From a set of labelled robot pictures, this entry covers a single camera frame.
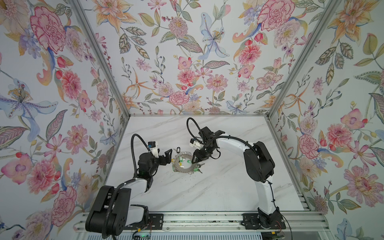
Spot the round metal key organizer disc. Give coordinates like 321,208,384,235
172,152,202,175

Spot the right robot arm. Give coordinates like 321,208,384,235
190,127,283,229

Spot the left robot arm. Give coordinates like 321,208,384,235
85,148,173,239

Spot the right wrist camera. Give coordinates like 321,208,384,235
190,139,203,149

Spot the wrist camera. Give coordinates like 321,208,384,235
148,141,159,159
190,139,203,149

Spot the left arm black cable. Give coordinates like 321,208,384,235
130,133,151,178

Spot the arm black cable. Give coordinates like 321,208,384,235
186,117,208,145
130,133,151,178

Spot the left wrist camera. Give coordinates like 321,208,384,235
148,141,159,159

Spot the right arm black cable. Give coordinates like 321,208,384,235
186,117,208,145

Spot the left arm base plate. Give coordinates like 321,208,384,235
123,214,164,231

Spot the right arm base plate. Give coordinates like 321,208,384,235
240,212,287,231

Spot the aluminium mounting rail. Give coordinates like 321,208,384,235
73,211,331,233

